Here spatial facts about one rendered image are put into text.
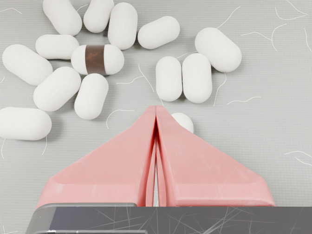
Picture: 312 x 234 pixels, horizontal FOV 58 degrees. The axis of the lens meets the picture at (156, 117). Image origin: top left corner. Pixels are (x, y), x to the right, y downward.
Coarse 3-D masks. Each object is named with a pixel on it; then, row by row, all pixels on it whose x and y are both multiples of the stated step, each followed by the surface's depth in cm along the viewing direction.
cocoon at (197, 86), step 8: (192, 56) 19; (200, 56) 19; (184, 64) 19; (192, 64) 19; (200, 64) 19; (208, 64) 19; (184, 72) 19; (192, 72) 19; (200, 72) 19; (208, 72) 19; (184, 80) 19; (192, 80) 19; (200, 80) 19; (208, 80) 19; (184, 88) 19; (192, 88) 19; (200, 88) 19; (208, 88) 19; (192, 96) 19; (200, 96) 19; (208, 96) 19
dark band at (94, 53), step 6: (90, 48) 19; (96, 48) 19; (102, 48) 19; (90, 54) 19; (96, 54) 19; (102, 54) 19; (90, 60) 19; (96, 60) 19; (102, 60) 19; (90, 66) 19; (96, 66) 19; (102, 66) 19; (90, 72) 20; (96, 72) 20; (102, 72) 20
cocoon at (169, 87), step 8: (168, 56) 20; (160, 64) 19; (168, 64) 19; (176, 64) 19; (160, 72) 19; (168, 72) 19; (176, 72) 19; (160, 80) 19; (168, 80) 19; (176, 80) 19; (160, 88) 19; (168, 88) 19; (176, 88) 19; (160, 96) 19; (168, 96) 19; (176, 96) 19
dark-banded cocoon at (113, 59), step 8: (80, 48) 19; (104, 48) 19; (112, 48) 19; (72, 56) 20; (80, 56) 19; (104, 56) 19; (112, 56) 19; (120, 56) 20; (72, 64) 20; (80, 64) 19; (104, 64) 19; (112, 64) 19; (120, 64) 20; (80, 72) 20; (112, 72) 20
